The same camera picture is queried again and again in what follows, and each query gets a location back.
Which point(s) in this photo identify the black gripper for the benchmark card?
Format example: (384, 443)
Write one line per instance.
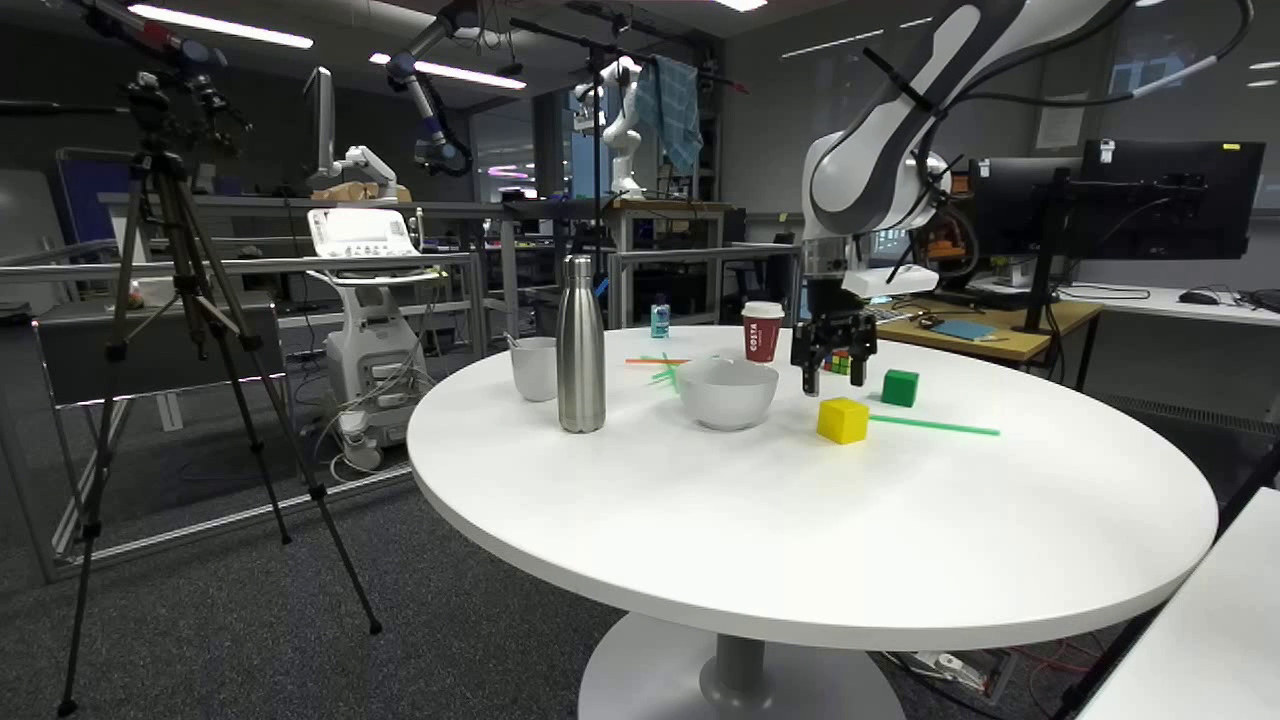
(828, 321)

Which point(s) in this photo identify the yellow block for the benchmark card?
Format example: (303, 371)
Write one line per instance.
(841, 421)

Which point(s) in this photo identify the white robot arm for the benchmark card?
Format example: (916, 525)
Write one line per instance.
(875, 169)

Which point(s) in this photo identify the green block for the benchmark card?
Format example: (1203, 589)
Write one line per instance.
(903, 386)

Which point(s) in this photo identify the red paper cup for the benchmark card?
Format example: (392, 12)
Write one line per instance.
(761, 329)

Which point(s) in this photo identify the green straw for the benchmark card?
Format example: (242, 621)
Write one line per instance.
(934, 424)

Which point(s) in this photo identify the white bowl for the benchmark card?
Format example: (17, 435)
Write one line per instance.
(726, 391)

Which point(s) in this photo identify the wooden side table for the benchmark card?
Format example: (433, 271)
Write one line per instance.
(988, 334)

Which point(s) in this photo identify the crossed green and orange sticks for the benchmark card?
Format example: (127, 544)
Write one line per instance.
(656, 367)

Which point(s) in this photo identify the small blue cup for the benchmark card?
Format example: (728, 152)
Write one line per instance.
(661, 321)

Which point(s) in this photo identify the round white table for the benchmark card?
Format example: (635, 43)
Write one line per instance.
(761, 572)

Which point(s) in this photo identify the steel water bottle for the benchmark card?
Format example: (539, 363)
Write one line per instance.
(578, 355)

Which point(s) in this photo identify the white mug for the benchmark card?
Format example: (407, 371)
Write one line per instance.
(534, 371)

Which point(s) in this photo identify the black computer monitor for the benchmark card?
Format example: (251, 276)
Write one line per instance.
(1114, 201)

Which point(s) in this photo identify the white desk corner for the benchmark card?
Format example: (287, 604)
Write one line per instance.
(1213, 655)

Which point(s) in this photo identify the white medical cart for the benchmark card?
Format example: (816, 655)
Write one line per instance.
(378, 367)

